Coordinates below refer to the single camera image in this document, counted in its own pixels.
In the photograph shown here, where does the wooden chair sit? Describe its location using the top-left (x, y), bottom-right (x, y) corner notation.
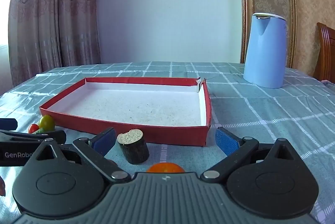
top-left (313, 22), bottom-right (335, 83)

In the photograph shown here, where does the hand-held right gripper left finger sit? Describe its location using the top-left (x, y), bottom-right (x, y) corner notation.
top-left (28, 127), bottom-right (131, 183)

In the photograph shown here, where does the blue electric kettle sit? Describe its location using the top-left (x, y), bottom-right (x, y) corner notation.
top-left (243, 13), bottom-right (287, 89)

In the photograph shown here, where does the small eggplant piece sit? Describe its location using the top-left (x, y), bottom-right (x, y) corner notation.
top-left (117, 129), bottom-right (150, 164)

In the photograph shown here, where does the red cardboard box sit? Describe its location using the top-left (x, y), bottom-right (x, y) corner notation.
top-left (39, 77), bottom-right (212, 147)

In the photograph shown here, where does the brown patterned curtain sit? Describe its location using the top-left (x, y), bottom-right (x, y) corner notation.
top-left (8, 0), bottom-right (102, 86)

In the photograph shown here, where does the orange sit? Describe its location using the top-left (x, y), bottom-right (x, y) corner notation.
top-left (146, 162), bottom-right (185, 174)

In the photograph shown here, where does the green tomato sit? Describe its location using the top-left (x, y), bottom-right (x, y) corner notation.
top-left (38, 115), bottom-right (56, 132)

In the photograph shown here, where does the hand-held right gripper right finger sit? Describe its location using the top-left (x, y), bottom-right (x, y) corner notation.
top-left (200, 127), bottom-right (304, 183)

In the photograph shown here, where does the teal checked tablecloth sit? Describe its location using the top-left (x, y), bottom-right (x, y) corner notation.
top-left (0, 61), bottom-right (335, 224)

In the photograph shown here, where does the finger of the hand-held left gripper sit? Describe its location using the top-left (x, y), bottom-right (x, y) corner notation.
top-left (0, 130), bottom-right (66, 145)
top-left (0, 119), bottom-right (18, 131)

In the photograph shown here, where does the gold framed wall panel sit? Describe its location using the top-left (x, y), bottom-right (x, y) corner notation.
top-left (237, 0), bottom-right (298, 69)

